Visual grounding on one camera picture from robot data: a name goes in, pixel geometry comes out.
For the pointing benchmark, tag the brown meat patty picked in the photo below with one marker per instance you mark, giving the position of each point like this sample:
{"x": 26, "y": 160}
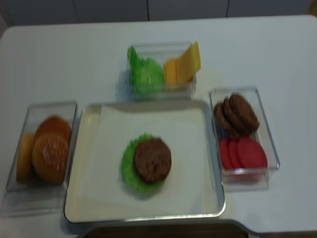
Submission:
{"x": 152, "y": 160}

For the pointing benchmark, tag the green lettuce leaves in container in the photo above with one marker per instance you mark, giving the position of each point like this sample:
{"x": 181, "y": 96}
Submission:
{"x": 146, "y": 74}

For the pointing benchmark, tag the clear lettuce cheese container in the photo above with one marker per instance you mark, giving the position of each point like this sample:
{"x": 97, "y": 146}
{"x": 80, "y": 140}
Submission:
{"x": 160, "y": 52}

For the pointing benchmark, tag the stacked yellow cheese slices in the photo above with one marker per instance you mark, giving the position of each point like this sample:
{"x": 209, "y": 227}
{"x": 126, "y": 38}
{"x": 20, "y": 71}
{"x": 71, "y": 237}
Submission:
{"x": 169, "y": 69}

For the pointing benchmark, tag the green lettuce leaf on tray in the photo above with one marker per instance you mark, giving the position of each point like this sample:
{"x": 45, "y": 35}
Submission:
{"x": 128, "y": 172}

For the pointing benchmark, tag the leaning yellow cheese slice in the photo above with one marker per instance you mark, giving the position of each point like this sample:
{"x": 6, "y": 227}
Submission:
{"x": 188, "y": 64}

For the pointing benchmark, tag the silver metal tray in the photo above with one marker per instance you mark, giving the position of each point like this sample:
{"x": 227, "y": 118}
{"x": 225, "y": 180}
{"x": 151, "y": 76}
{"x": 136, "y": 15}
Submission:
{"x": 81, "y": 210}

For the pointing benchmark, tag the red tomato slice back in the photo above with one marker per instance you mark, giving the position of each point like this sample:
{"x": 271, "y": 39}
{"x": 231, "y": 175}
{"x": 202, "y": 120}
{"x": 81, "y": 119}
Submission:
{"x": 224, "y": 152}

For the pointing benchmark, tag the red tomato slice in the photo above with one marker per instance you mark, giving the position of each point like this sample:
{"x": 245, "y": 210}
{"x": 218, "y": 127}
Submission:
{"x": 233, "y": 156}
{"x": 224, "y": 152}
{"x": 251, "y": 154}

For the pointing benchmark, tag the white parchment paper sheet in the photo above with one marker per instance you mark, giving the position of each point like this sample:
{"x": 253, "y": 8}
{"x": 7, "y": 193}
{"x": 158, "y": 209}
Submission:
{"x": 188, "y": 189}

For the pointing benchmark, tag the brown meat patty middle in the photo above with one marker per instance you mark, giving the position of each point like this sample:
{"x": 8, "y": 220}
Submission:
{"x": 233, "y": 118}

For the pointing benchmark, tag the brown meat patty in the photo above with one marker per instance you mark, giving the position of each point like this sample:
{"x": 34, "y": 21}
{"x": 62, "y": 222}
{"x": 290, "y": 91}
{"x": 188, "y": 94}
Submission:
{"x": 233, "y": 118}
{"x": 223, "y": 122}
{"x": 244, "y": 112}

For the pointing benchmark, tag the brown meat patty back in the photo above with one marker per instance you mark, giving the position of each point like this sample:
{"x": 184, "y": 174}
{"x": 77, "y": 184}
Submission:
{"x": 223, "y": 122}

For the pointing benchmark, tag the red tomato slice middle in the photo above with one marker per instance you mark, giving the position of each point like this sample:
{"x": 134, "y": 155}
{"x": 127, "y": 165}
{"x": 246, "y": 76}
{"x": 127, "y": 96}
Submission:
{"x": 233, "y": 156}

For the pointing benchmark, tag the brown meat patty front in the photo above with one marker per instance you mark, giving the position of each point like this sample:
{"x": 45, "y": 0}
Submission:
{"x": 244, "y": 112}

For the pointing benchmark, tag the clear patty tomato container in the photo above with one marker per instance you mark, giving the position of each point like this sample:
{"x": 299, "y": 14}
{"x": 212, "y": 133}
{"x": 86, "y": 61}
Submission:
{"x": 246, "y": 179}

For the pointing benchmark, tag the red tomato slice front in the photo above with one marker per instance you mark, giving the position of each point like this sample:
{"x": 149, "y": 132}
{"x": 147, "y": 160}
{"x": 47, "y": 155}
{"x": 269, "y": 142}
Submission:
{"x": 251, "y": 154}

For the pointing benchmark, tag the plain brown bun half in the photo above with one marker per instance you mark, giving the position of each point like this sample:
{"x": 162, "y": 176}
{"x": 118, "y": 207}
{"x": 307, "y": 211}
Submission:
{"x": 54, "y": 124}

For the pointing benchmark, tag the sesame top bun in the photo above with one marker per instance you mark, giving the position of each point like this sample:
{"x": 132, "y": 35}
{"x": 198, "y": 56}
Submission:
{"x": 49, "y": 157}

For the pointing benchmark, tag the upright bun half left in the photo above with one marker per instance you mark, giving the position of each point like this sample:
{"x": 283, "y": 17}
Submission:
{"x": 24, "y": 162}

